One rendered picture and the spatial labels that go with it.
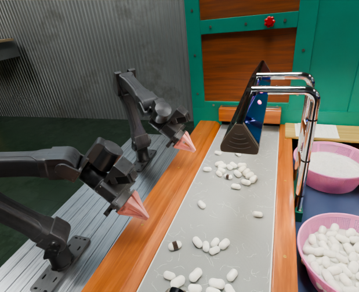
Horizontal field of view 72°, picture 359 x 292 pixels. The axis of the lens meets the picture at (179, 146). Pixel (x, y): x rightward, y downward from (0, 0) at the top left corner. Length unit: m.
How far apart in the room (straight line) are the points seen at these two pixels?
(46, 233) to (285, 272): 0.61
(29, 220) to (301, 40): 1.19
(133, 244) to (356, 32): 1.14
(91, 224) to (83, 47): 3.01
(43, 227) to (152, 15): 2.75
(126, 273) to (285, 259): 0.39
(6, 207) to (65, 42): 3.30
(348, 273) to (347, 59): 0.86
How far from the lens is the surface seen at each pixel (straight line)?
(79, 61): 3.84
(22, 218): 0.78
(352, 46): 1.30
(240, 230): 0.79
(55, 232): 0.80
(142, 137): 1.18
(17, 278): 0.97
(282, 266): 0.70
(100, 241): 0.93
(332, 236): 0.83
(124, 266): 0.72
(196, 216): 0.83
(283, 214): 0.82
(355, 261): 0.80
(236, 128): 0.52
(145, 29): 3.26
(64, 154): 0.65
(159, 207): 0.84
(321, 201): 1.04
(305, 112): 0.90
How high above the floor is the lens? 1.32
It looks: 29 degrees down
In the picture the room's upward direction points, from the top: 7 degrees counter-clockwise
